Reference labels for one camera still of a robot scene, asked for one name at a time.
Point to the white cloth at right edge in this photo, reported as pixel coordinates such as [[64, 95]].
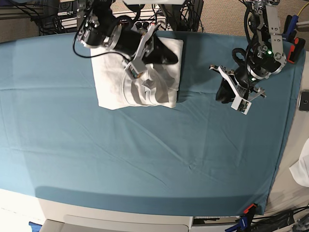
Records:
[[300, 169]]

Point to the blue black clamp bottom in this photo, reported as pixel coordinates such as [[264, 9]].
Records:
[[243, 224]]

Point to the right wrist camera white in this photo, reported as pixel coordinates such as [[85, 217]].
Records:
[[135, 69]]

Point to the orange black clamp bottom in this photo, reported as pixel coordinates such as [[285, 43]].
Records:
[[251, 209]]

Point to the grey plastic bin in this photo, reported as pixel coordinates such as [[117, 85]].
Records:
[[82, 224]]

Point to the silver phone device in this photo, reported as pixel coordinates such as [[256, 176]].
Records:
[[303, 104]]

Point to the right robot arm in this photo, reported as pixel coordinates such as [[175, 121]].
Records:
[[98, 21]]

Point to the teal table cloth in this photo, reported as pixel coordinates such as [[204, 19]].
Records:
[[201, 158]]

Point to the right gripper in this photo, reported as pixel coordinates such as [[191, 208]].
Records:
[[142, 44]]

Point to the white T-shirt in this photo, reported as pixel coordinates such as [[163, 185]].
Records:
[[118, 88]]

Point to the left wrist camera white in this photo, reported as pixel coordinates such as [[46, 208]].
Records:
[[240, 104]]

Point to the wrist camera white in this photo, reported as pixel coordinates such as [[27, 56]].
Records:
[[135, 69], [240, 104]]

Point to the orange black clamp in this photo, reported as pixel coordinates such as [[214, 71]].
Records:
[[251, 209], [295, 49]]

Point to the orange black clamp top right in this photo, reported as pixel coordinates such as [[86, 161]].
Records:
[[295, 49]]

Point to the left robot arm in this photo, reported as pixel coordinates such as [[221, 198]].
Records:
[[264, 54]]

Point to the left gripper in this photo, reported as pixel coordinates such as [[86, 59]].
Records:
[[245, 84]]

